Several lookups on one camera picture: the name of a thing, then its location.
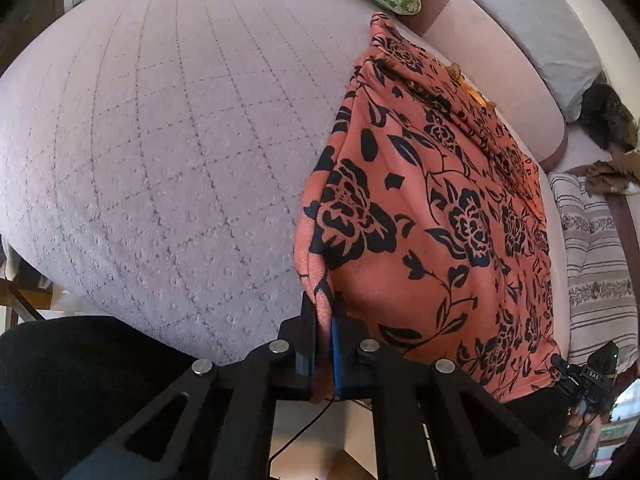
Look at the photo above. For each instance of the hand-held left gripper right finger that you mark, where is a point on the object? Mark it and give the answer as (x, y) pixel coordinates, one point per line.
(336, 355)

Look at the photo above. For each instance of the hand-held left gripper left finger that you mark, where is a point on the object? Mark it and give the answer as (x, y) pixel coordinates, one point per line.
(306, 362)

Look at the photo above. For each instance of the orange black floral cloth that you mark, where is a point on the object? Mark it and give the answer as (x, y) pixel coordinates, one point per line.
(425, 260)

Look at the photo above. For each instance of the person's right hand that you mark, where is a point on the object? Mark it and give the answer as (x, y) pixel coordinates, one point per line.
(585, 435)

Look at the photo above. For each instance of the striped white cloth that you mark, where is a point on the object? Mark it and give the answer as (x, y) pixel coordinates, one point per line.
(595, 260)

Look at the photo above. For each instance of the brown crumpled cloth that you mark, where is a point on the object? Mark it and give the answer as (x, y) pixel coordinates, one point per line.
(612, 175)

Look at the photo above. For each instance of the dark furry item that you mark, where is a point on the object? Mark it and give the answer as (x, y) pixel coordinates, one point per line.
(607, 115)

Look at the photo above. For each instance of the pink bolster pillow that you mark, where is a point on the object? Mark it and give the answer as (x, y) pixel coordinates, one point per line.
(490, 60)

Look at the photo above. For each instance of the grey pillow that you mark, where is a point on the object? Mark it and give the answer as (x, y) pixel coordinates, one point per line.
(540, 25)

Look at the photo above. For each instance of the dark wooden bed frame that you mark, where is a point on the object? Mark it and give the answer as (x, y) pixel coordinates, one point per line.
(625, 225)

